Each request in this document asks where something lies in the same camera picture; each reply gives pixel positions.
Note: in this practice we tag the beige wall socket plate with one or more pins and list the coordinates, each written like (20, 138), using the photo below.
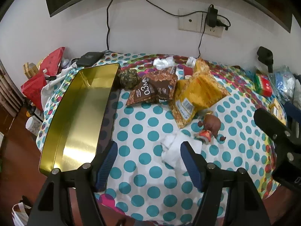
(188, 21)

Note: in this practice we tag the yellow snack bag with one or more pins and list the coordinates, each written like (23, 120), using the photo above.
(199, 91)

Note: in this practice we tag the polka dot blanket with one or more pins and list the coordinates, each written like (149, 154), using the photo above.
(141, 146)

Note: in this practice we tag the black power adapter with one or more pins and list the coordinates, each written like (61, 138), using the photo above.
(211, 15)

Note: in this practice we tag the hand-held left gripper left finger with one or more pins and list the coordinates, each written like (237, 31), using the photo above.
(108, 162)

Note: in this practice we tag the clear bag with blue contents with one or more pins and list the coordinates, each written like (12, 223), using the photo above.
(284, 82)

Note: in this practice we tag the yellow medicine box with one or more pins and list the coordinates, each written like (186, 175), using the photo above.
(278, 116)
(275, 103)

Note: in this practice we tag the dark brown snack bag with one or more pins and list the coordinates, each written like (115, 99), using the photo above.
(143, 93)
(164, 75)

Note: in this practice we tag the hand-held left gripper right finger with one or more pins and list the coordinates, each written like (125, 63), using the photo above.
(191, 167)

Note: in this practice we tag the white lidded jar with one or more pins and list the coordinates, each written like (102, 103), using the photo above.
(31, 124)

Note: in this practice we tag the crumpled white cloth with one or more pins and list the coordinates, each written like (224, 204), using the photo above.
(162, 62)

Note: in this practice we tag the gold rectangular tin tray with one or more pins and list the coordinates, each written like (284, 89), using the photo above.
(77, 122)

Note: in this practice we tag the camouflage fabric ball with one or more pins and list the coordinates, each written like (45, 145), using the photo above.
(129, 78)

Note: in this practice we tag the green red medicine box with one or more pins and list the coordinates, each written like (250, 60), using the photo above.
(264, 84)

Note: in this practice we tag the white plastic carrier bag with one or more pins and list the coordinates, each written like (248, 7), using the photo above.
(20, 214)

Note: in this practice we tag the small yellow carton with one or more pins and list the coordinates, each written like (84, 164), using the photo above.
(29, 69)

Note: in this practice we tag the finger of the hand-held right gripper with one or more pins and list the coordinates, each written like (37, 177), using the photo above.
(291, 110)
(270, 124)

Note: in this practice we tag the flat black device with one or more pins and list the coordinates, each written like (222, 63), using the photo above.
(89, 58)

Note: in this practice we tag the brown toy figure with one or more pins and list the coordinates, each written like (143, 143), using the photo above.
(211, 123)

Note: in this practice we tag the red gift bag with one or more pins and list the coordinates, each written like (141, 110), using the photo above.
(34, 89)
(53, 58)

